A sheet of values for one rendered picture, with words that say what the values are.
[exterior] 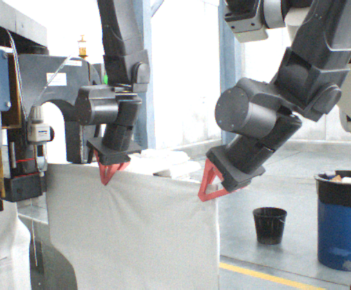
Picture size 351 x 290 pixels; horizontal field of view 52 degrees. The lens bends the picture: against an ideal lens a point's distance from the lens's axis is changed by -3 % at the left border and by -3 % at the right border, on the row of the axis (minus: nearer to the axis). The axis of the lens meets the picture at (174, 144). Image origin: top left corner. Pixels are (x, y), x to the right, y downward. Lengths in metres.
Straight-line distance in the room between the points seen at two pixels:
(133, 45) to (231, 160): 0.28
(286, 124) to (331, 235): 2.36
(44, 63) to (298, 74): 0.60
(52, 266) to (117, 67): 1.13
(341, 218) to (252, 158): 2.26
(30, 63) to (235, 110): 0.56
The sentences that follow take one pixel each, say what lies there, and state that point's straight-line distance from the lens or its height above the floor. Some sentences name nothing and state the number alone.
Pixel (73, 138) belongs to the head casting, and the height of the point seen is 1.13.
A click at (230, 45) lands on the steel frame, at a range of 9.52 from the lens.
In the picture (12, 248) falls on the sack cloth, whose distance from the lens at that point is 1.20.
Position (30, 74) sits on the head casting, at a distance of 0.89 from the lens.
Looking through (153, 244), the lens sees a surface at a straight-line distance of 0.72.
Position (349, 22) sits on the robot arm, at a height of 1.31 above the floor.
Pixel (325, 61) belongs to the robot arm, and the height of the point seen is 1.26.
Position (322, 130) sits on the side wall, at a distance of 8.86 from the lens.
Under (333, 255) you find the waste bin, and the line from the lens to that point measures 2.90.
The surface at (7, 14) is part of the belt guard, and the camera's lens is 0.78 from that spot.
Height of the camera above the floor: 1.22
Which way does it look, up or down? 6 degrees down
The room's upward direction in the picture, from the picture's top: 2 degrees counter-clockwise
